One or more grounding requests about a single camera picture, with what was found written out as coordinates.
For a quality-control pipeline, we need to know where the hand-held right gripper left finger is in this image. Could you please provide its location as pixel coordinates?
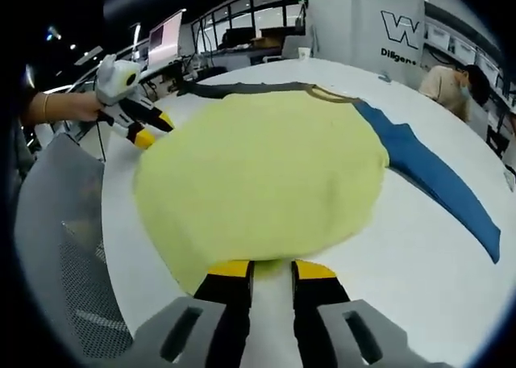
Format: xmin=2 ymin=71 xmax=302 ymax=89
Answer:
xmin=132 ymin=260 xmax=256 ymax=368

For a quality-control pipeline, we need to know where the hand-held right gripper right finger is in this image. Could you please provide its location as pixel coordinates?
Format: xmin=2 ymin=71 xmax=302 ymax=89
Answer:
xmin=292 ymin=260 xmax=409 ymax=368

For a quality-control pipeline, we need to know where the yellow blue grey garment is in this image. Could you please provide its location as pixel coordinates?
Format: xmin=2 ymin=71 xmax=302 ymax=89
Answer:
xmin=134 ymin=81 xmax=503 ymax=297

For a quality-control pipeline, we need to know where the person's left hand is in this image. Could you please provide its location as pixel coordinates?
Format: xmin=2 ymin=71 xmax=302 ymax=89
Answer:
xmin=50 ymin=92 xmax=106 ymax=123

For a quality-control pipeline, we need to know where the black computer monitor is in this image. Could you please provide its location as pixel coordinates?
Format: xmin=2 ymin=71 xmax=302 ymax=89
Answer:
xmin=223 ymin=27 xmax=256 ymax=49

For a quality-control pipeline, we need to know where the grey mesh office chair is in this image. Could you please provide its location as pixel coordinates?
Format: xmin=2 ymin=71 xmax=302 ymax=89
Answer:
xmin=15 ymin=132 xmax=135 ymax=363

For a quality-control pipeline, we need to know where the brown cardboard box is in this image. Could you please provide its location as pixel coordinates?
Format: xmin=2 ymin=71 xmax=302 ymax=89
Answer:
xmin=251 ymin=26 xmax=282 ymax=49

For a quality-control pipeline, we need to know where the white office chair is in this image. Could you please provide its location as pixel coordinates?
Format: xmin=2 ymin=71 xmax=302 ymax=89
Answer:
xmin=281 ymin=34 xmax=314 ymax=61

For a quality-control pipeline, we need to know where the black office chair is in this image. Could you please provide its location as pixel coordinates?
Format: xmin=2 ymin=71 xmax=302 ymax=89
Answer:
xmin=485 ymin=112 xmax=514 ymax=160

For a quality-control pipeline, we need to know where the white storage bin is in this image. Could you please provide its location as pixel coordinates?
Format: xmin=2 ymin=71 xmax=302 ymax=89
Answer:
xmin=452 ymin=36 xmax=477 ymax=61
xmin=426 ymin=23 xmax=452 ymax=49

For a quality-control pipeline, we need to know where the grey metal shelving unit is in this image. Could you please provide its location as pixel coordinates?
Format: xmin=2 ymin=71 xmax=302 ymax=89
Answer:
xmin=422 ymin=0 xmax=510 ymax=102

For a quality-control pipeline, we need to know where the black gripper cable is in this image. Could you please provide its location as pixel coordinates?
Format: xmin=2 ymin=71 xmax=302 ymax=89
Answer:
xmin=94 ymin=119 xmax=109 ymax=162

